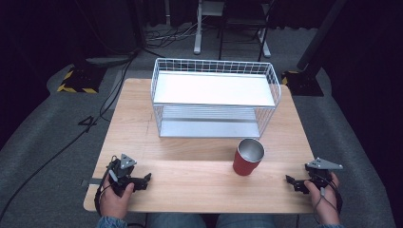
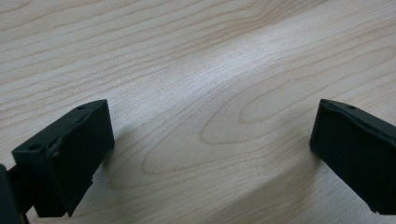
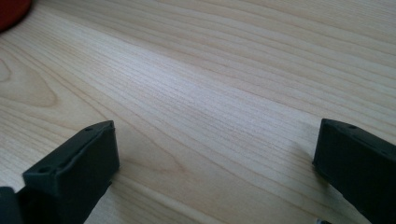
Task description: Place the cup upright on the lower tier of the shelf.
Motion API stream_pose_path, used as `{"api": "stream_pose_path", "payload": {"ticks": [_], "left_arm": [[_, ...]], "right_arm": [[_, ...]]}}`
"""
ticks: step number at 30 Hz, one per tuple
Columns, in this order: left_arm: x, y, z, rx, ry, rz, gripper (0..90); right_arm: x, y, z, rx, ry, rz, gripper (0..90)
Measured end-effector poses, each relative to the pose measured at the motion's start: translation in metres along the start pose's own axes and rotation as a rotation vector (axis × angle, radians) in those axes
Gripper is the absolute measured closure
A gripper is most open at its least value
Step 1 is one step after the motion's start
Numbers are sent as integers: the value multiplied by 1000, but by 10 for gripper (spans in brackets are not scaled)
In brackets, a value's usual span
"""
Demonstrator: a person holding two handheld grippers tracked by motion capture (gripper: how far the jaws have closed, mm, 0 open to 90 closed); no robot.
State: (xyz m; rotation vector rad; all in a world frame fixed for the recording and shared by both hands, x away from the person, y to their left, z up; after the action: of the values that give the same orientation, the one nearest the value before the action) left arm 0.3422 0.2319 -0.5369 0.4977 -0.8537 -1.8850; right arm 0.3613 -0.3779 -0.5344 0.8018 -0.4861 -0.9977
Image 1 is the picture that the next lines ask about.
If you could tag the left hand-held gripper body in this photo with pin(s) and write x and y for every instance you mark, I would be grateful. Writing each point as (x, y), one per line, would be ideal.
(122, 172)

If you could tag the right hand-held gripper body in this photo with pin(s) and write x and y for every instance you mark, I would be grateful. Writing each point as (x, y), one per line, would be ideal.
(320, 171)

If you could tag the person's right hand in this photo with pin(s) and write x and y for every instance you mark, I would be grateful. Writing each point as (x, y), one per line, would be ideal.
(323, 202)

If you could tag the person's left hand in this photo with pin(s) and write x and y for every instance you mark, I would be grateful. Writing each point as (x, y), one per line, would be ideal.
(115, 202)

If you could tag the grey tape strip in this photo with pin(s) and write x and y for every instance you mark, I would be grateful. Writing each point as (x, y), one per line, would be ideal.
(93, 181)

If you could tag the person's left leg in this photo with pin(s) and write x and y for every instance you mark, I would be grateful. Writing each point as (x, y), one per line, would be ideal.
(177, 221)

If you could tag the person's leg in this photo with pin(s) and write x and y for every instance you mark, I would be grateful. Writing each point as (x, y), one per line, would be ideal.
(245, 221)
(177, 221)

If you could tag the red metal cup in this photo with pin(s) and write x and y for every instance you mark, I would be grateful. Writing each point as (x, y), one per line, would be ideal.
(243, 164)

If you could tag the person's right leg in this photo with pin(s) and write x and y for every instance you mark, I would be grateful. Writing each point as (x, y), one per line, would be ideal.
(245, 221)

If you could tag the black yellow striped stand base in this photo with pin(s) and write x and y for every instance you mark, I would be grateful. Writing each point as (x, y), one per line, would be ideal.
(80, 80)
(302, 84)

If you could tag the black slanted stand pole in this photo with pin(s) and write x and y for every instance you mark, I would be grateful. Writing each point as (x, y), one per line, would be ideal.
(320, 34)

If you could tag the white desk frame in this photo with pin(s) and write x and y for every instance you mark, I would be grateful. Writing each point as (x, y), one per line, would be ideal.
(198, 34)

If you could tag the black metal chair frame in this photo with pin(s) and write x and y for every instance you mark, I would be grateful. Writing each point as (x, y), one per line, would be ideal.
(240, 19)

